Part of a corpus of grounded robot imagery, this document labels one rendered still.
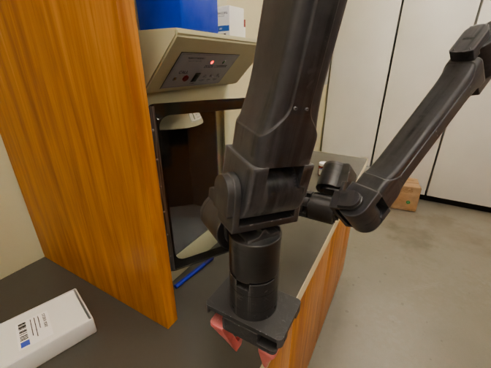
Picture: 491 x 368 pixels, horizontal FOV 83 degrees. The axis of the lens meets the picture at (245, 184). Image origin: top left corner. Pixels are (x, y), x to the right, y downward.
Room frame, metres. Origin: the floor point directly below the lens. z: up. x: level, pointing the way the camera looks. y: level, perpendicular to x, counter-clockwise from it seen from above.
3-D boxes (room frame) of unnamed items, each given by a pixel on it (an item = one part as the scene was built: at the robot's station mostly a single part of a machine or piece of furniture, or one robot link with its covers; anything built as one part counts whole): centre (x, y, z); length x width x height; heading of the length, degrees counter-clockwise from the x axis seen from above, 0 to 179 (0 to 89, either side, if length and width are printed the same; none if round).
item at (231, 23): (0.70, 0.04, 1.54); 0.05 x 0.05 x 0.06; 53
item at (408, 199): (2.79, -1.68, 0.14); 0.41 x 0.33 x 0.29; 67
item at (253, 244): (0.26, -0.01, 1.27); 0.07 x 0.06 x 0.07; 29
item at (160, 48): (0.64, 0.07, 1.46); 0.32 x 0.12 x 0.10; 150
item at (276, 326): (0.25, -0.01, 1.21); 0.10 x 0.07 x 0.07; 60
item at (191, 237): (0.61, 0.06, 1.19); 0.30 x 0.01 x 0.40; 120
